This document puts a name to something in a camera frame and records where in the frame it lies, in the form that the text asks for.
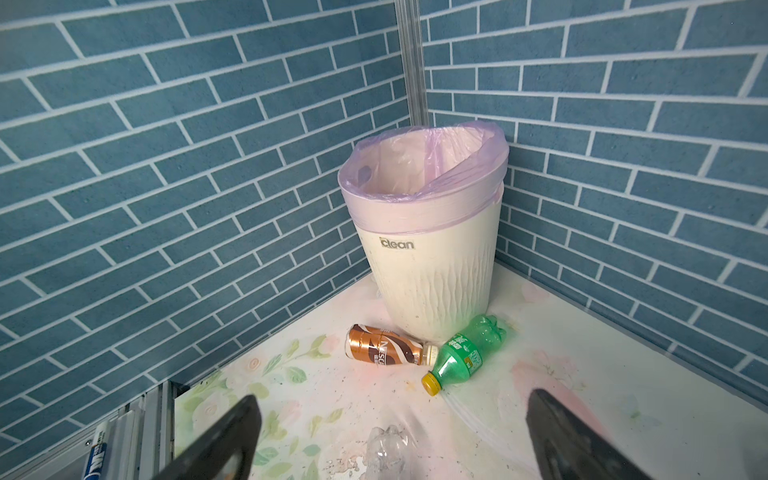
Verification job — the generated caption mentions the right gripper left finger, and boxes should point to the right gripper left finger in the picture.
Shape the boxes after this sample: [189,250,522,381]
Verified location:
[155,395,262,480]

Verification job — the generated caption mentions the green plastic bottle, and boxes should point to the green plastic bottle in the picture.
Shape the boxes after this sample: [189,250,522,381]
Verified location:
[422,315,507,396]

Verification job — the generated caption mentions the pink bin liner bag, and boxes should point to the pink bin liner bag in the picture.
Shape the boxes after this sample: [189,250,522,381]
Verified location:
[338,121,509,235]

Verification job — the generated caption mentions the blue marker pen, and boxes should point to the blue marker pen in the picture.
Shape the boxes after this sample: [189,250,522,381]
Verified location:
[82,421,111,480]

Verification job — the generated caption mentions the crushed clear plastic bottle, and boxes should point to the crushed clear plastic bottle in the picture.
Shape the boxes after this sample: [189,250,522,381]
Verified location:
[361,425,418,480]

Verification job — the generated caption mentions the brown coffee bottle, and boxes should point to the brown coffee bottle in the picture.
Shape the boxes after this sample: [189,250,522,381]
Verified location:
[345,324,439,367]

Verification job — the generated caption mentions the white plastic trash bin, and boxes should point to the white plastic trash bin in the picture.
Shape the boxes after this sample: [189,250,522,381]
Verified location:
[353,177,505,341]

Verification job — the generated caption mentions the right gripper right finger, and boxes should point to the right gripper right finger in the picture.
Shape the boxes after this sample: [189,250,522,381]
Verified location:
[526,389,650,480]

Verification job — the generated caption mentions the aluminium rail frame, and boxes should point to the aluminium rail frame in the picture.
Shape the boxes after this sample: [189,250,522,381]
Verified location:
[1,381,186,479]

